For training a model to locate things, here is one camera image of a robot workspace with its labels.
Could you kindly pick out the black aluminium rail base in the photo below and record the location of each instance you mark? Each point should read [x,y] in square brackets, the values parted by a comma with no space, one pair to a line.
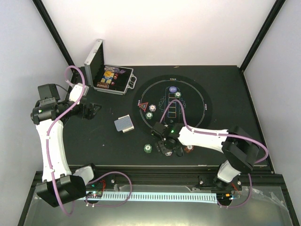
[202,178]

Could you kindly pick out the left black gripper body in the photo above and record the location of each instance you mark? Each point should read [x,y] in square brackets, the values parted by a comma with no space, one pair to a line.
[88,115]

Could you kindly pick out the blue backed card deck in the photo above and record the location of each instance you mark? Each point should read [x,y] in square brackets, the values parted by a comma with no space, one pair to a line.
[124,124]

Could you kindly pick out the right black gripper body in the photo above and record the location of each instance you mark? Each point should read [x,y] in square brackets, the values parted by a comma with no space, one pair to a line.
[166,148]

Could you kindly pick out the purple small blind button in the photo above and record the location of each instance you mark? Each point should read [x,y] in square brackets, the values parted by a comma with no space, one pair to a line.
[172,89]

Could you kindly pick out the open aluminium poker case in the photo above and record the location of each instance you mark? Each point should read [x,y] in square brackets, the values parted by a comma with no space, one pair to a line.
[107,78]

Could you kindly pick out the orange black chip roll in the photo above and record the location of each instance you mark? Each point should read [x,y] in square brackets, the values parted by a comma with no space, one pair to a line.
[103,85]

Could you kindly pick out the brown poker chip stack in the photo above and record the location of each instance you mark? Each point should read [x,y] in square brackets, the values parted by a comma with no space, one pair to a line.
[188,148]

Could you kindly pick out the red triangular all-in marker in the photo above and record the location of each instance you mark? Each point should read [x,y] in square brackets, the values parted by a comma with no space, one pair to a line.
[143,106]

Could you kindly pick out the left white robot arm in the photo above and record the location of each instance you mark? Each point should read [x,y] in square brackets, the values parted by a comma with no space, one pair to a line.
[59,185]

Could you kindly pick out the yellow big blind button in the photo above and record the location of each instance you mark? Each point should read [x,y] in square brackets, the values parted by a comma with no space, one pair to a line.
[108,74]

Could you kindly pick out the white slotted cable duct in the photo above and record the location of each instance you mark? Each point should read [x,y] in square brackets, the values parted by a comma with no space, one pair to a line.
[151,197]

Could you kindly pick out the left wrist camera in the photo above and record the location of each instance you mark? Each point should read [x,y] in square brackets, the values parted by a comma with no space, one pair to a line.
[48,91]

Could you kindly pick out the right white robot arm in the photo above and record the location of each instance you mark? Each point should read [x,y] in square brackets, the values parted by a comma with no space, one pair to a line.
[239,149]

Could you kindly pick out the purple chip roll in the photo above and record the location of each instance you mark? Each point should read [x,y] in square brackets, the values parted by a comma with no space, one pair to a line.
[112,69]

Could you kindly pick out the green poker chip stack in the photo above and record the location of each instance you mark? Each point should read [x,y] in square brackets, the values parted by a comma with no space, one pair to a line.
[147,148]

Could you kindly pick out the blue white chip stack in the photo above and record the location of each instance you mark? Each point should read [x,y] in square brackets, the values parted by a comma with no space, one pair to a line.
[168,154]

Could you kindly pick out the round black poker mat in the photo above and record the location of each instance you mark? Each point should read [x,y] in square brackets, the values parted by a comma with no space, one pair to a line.
[194,106]

